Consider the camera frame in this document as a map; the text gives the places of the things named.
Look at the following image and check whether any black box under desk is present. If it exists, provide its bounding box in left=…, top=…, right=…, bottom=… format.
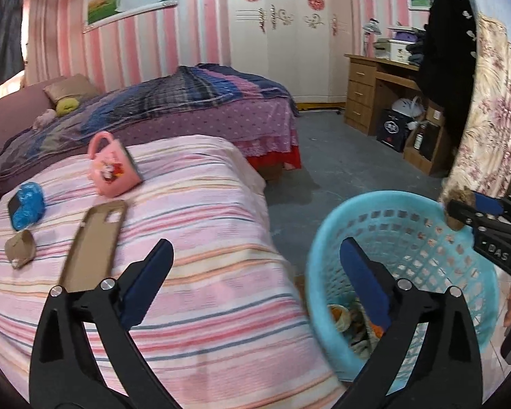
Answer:
left=376, top=109, right=414, bottom=153

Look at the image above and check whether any pink cartoon mug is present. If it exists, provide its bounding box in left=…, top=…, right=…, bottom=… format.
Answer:
left=87, top=131, right=144, bottom=198

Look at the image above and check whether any desk lamp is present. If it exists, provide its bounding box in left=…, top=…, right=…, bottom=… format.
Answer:
left=362, top=18, right=381, bottom=56

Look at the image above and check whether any white printer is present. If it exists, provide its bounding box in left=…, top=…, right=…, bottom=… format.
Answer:
left=373, top=26, right=427, bottom=64

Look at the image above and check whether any purple bed with plaid blanket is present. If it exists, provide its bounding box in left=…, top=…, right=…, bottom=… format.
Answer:
left=0, top=64, right=302, bottom=196

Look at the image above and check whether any brown phone case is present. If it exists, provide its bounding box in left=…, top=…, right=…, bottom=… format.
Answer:
left=58, top=199, right=128, bottom=293

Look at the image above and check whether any light blue plastic basket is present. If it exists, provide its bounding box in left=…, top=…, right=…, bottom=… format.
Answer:
left=305, top=190, right=499, bottom=381

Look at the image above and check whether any brown paper ball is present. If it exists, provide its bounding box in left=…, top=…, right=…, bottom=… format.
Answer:
left=444, top=186, right=476, bottom=232

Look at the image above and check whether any grey snack wrapper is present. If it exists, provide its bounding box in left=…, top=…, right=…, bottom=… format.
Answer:
left=347, top=302, right=373, bottom=357

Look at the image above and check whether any yellow plush toy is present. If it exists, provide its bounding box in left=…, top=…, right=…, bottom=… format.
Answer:
left=55, top=97, right=80, bottom=117

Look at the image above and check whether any brown pillow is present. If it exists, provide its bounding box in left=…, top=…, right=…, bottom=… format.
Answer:
left=43, top=74, right=100, bottom=104

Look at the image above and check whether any wooden desk with drawers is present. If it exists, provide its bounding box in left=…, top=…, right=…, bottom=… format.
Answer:
left=344, top=54, right=420, bottom=136

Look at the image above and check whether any black smartphone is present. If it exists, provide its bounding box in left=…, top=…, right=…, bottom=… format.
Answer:
left=7, top=193, right=22, bottom=221

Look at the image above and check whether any cream plastic lid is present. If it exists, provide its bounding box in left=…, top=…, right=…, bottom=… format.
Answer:
left=328, top=305, right=351, bottom=333

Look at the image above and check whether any dark grey window curtain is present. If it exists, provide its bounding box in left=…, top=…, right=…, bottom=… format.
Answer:
left=0, top=0, right=25, bottom=86

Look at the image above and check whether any white helmet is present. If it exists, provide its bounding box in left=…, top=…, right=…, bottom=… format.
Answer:
left=391, top=96, right=424, bottom=118

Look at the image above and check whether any white wardrobe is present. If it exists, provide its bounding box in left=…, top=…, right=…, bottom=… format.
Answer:
left=228, top=0, right=353, bottom=104

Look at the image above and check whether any orange plastic wrapper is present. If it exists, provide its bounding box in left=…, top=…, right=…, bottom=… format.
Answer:
left=369, top=322, right=384, bottom=339

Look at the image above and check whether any pink plush toy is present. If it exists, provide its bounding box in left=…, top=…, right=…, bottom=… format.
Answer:
left=32, top=109, right=58, bottom=131

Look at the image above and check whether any blue plastic bag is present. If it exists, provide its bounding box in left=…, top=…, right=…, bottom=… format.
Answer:
left=10, top=182, right=46, bottom=231

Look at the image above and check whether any pink striped bedspread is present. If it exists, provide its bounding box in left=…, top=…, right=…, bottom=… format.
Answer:
left=0, top=136, right=344, bottom=408

